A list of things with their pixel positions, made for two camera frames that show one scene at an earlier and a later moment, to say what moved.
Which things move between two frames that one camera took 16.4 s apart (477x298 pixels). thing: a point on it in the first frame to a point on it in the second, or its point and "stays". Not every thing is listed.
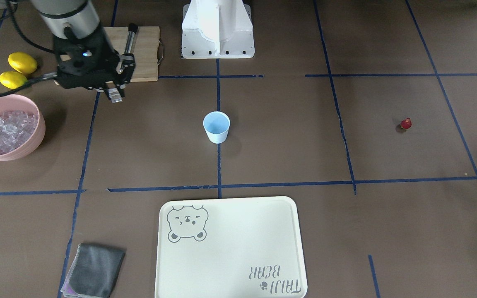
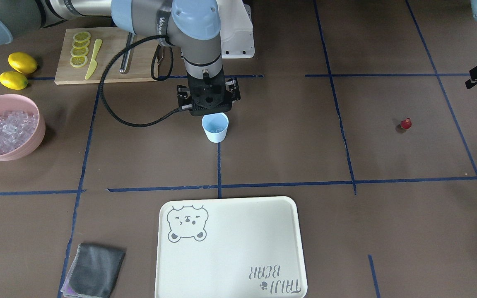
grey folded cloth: x=94 y=271 stays
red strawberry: x=406 y=123 stays
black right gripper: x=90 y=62 to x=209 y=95
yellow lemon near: x=12 y=80 stays
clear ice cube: x=116 y=98 to x=216 y=130
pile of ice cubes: x=6 y=131 stays
